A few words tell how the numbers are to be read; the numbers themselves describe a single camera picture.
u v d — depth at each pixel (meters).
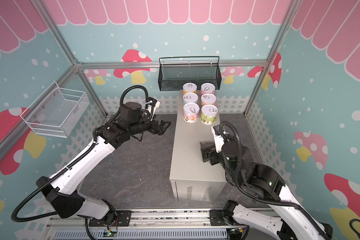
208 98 0.71
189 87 0.78
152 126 0.62
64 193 0.41
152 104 0.59
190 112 0.66
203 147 0.51
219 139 0.47
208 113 0.65
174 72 0.93
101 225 0.72
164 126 0.64
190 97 0.72
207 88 0.76
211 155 0.49
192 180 0.55
